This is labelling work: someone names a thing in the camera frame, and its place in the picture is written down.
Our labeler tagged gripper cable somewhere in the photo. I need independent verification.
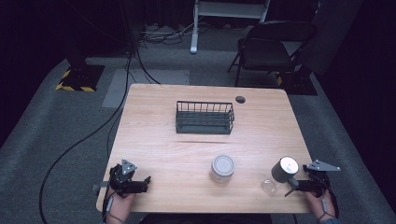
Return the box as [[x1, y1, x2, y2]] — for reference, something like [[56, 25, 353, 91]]
[[102, 186, 125, 223], [312, 173, 340, 223]]

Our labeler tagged person's left hand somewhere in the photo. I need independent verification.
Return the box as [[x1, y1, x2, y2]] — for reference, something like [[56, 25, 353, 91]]
[[106, 189, 136, 223]]

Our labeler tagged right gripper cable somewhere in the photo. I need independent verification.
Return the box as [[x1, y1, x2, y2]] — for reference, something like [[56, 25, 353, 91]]
[[312, 173, 340, 223]]

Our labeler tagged bundle of floor cables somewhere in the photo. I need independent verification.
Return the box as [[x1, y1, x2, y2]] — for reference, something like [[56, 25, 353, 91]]
[[139, 21, 204, 46]]

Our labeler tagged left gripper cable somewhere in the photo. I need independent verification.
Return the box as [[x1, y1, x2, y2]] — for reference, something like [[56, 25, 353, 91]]
[[102, 186, 125, 223]]

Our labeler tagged person's dark clothing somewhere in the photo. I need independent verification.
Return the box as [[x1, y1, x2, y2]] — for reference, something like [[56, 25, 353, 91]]
[[138, 213, 274, 224]]

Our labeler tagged black folding chair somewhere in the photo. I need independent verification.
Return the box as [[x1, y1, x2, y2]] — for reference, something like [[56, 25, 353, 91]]
[[227, 20, 318, 88]]

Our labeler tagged thick black floor cable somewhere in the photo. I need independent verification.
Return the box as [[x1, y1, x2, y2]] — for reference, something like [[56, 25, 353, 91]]
[[38, 50, 134, 224]]

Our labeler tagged white metal stand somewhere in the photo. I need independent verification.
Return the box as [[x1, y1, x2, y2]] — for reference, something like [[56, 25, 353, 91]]
[[190, 0, 272, 55]]

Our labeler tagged tilted glass jar grey cap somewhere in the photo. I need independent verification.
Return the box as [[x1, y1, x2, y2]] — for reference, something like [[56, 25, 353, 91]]
[[260, 156, 301, 198]]

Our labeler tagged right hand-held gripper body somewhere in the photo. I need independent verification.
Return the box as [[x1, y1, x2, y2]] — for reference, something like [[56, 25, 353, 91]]
[[303, 159, 341, 199]]

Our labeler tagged black stand base striped edge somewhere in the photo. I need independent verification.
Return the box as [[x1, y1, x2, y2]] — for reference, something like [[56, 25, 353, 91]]
[[55, 46, 106, 93], [275, 66, 318, 96]]

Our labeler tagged person's right hand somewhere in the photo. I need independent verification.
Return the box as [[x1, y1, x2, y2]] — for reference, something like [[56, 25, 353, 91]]
[[304, 190, 337, 222]]

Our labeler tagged grey clamp on table edge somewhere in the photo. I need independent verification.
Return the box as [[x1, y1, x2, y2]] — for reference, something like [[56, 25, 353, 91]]
[[92, 181, 110, 192]]

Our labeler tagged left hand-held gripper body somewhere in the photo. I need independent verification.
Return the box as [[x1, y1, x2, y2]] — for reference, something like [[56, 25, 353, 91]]
[[107, 158, 142, 199]]

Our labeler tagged grey panel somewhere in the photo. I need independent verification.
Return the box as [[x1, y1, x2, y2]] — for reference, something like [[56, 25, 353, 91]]
[[298, 0, 365, 76]]

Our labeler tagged dark wire basket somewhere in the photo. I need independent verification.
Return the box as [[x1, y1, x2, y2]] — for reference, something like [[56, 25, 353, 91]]
[[175, 100, 235, 135]]

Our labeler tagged glass jar with silver lid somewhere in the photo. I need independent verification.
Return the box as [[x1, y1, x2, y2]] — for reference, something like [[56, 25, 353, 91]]
[[209, 154, 236, 184]]

